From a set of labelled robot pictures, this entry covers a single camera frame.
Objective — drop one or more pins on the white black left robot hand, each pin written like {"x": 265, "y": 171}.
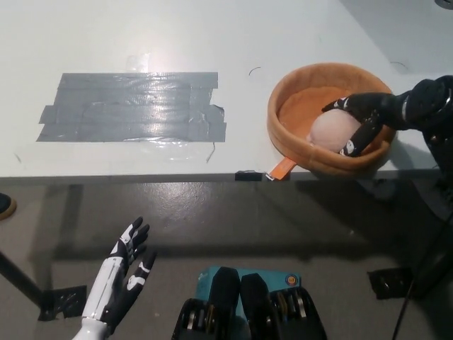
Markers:
{"x": 117, "y": 280}

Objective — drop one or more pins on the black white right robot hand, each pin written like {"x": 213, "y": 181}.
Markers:
{"x": 375, "y": 106}

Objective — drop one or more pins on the pale pink plush dumpling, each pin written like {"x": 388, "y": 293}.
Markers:
{"x": 331, "y": 131}

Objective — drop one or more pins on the orange soft plush plate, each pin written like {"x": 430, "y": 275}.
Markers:
{"x": 301, "y": 88}

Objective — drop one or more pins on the robot torso black teal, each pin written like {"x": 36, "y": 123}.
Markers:
{"x": 255, "y": 304}

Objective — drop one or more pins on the black stand pole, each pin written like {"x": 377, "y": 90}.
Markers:
{"x": 21, "y": 280}

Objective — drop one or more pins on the dark round object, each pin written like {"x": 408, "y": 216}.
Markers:
{"x": 446, "y": 3}

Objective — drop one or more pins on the dark shoe tan sole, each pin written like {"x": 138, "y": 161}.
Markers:
{"x": 5, "y": 207}

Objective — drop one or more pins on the black tape strip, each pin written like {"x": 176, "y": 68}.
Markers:
{"x": 248, "y": 176}

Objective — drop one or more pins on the grey duct tape patch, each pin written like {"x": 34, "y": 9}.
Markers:
{"x": 134, "y": 110}

